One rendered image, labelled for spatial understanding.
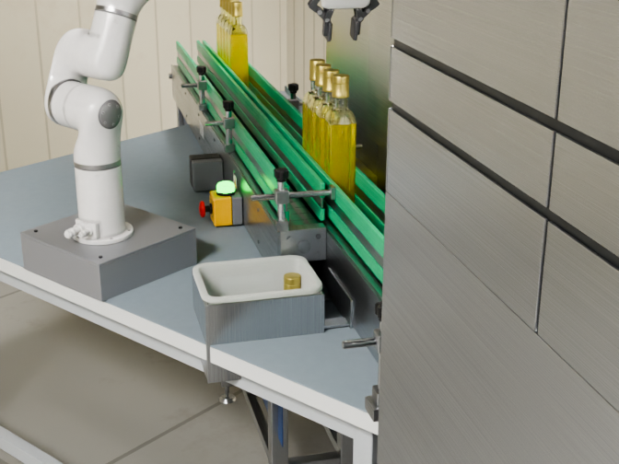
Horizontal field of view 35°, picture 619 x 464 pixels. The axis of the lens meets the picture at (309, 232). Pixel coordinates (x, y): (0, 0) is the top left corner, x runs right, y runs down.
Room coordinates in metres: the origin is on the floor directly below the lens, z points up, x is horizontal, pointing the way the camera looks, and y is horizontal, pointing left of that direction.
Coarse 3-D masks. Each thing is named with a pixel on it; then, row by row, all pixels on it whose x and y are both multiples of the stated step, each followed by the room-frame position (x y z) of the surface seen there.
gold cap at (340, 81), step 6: (336, 78) 1.96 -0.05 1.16; (342, 78) 1.96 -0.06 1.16; (348, 78) 1.97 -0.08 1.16; (336, 84) 1.96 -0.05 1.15; (342, 84) 1.96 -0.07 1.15; (348, 84) 1.97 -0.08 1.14; (336, 90) 1.96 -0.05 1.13; (342, 90) 1.96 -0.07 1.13; (348, 90) 1.97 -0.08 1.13; (336, 96) 1.96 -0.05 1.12; (342, 96) 1.96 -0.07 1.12; (348, 96) 1.97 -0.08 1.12
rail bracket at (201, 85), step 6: (198, 66) 2.84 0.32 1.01; (204, 66) 2.85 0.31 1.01; (198, 72) 2.84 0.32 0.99; (204, 72) 2.84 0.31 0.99; (186, 84) 2.84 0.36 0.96; (192, 84) 2.84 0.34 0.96; (198, 84) 2.83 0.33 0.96; (204, 84) 2.84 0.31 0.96; (204, 102) 2.85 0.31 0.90; (198, 108) 2.85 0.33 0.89; (204, 108) 2.84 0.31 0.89
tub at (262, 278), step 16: (288, 256) 1.79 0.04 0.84; (208, 272) 1.74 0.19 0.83; (224, 272) 1.75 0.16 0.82; (240, 272) 1.76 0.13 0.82; (256, 272) 1.77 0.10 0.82; (272, 272) 1.77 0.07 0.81; (288, 272) 1.78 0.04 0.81; (304, 272) 1.74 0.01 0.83; (208, 288) 1.74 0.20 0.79; (224, 288) 1.75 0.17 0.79; (240, 288) 1.76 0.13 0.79; (256, 288) 1.76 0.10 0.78; (272, 288) 1.77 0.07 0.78; (304, 288) 1.63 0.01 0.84; (320, 288) 1.64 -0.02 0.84; (208, 304) 1.61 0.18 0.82
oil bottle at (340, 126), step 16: (336, 112) 1.96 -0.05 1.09; (352, 112) 1.97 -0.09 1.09; (336, 128) 1.95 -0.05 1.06; (352, 128) 1.96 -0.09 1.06; (336, 144) 1.95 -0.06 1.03; (352, 144) 1.96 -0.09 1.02; (336, 160) 1.95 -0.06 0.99; (352, 160) 1.96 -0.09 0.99; (336, 176) 1.95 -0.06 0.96; (352, 176) 1.96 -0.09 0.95; (352, 192) 1.96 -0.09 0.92
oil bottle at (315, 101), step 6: (312, 102) 2.08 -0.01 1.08; (318, 102) 2.06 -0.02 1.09; (312, 108) 2.07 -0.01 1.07; (312, 114) 2.06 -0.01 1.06; (312, 120) 2.06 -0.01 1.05; (312, 126) 2.06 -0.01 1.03; (312, 132) 2.06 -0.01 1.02; (312, 138) 2.06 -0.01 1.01; (312, 144) 2.06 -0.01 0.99; (312, 150) 2.06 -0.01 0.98; (312, 156) 2.06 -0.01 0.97
